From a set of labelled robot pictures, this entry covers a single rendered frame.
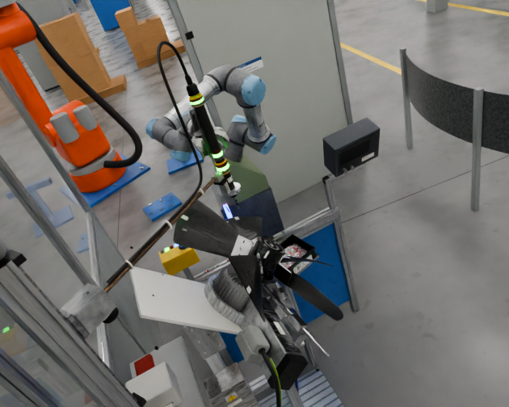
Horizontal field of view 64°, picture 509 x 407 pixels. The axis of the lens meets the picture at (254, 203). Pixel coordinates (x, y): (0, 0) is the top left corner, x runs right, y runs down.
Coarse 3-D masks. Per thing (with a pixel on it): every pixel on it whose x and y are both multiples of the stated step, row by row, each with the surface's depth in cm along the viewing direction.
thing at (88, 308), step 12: (84, 288) 105; (96, 288) 104; (72, 300) 103; (84, 300) 101; (96, 300) 102; (108, 300) 104; (72, 312) 99; (84, 312) 99; (96, 312) 102; (108, 312) 105; (72, 324) 99; (84, 324) 100; (96, 324) 102; (84, 336) 101
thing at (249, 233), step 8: (240, 216) 184; (248, 216) 184; (256, 216) 185; (232, 224) 177; (240, 224) 176; (248, 224) 175; (256, 224) 174; (240, 232) 171; (248, 232) 169; (256, 232) 168
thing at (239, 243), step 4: (240, 236) 153; (240, 240) 152; (244, 240) 153; (248, 240) 154; (236, 244) 151; (240, 244) 152; (244, 244) 153; (248, 244) 153; (236, 248) 151; (244, 248) 152; (248, 248) 153; (232, 252) 150; (236, 252) 150; (240, 252) 151; (244, 252) 152; (248, 252) 152
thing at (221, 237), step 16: (192, 208) 150; (208, 208) 153; (176, 224) 142; (192, 224) 145; (208, 224) 148; (224, 224) 152; (176, 240) 139; (192, 240) 143; (208, 240) 146; (224, 240) 149; (224, 256) 148
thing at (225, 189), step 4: (216, 172) 140; (212, 176) 138; (216, 176) 138; (220, 176) 138; (220, 180) 138; (224, 180) 139; (216, 184) 141; (220, 184) 139; (224, 184) 140; (236, 184) 147; (220, 188) 143; (224, 188) 142; (228, 188) 142; (236, 188) 144; (240, 188) 145; (224, 192) 143; (228, 192) 143; (232, 192) 143; (236, 192) 144
